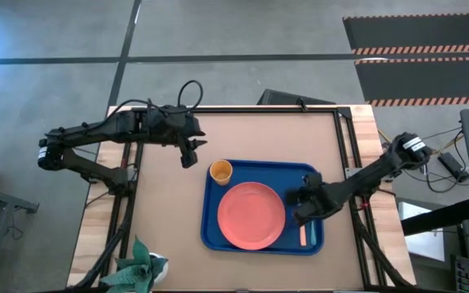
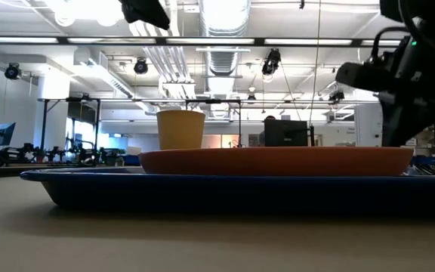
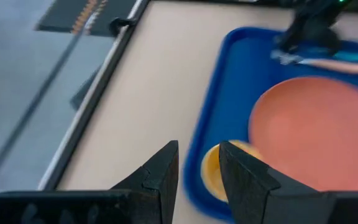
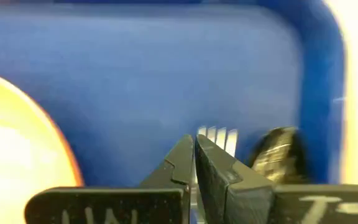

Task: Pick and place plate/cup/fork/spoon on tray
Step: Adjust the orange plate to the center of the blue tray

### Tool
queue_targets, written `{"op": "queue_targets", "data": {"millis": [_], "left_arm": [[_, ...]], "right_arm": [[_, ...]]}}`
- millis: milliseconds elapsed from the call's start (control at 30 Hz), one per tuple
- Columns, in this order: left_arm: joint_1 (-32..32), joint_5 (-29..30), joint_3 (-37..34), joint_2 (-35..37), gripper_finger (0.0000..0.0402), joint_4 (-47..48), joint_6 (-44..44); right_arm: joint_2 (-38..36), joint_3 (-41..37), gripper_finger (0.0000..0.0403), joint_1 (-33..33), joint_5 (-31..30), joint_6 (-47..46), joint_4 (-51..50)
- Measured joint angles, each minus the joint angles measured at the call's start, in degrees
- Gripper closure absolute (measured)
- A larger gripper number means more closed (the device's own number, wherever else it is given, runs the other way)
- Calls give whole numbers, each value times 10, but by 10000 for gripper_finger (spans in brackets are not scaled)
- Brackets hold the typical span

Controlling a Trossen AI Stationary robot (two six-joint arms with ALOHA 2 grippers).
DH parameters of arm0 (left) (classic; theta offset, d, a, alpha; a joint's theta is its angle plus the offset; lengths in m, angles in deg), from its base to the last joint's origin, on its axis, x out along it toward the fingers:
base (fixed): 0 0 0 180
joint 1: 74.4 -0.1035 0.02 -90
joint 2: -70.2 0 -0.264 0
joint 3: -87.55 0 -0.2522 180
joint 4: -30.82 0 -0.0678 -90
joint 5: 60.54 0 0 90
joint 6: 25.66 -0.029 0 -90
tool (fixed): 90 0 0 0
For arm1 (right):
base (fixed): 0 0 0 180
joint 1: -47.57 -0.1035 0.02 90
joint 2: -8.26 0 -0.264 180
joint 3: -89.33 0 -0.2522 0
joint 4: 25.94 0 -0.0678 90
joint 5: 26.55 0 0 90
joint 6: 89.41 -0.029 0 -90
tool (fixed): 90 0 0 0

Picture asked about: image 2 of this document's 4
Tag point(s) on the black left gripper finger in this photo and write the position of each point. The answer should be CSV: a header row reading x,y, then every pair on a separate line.
x,y
144,11

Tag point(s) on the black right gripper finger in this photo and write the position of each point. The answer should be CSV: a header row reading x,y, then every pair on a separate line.
x,y
393,124
419,121

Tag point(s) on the coral plastic plate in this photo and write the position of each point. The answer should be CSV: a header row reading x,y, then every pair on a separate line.
x,y
278,161

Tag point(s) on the yellow ribbed plastic cup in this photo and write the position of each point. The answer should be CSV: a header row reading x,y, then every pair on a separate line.
x,y
180,130

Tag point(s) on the black background robot arm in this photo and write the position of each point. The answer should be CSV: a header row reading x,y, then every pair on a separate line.
x,y
78,155

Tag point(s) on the blue plastic tray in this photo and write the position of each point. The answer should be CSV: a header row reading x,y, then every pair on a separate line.
x,y
240,196

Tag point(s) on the black ceiling spotlight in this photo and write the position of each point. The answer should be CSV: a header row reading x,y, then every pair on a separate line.
x,y
140,67
336,95
12,72
271,60

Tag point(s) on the black computer monitor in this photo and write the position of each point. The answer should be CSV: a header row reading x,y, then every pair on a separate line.
x,y
285,133

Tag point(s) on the person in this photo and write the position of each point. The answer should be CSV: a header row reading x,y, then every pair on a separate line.
x,y
270,117

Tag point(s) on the tilted flat monitor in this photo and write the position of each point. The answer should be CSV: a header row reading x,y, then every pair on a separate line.
x,y
4,134

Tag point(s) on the black aluminium table frame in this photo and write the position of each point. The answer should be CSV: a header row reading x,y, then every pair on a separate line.
x,y
161,41

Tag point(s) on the silver ventilation duct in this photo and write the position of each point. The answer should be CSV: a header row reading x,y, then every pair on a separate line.
x,y
223,60

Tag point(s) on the black metal rig frame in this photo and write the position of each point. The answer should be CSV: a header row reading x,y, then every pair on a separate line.
x,y
97,128
186,124

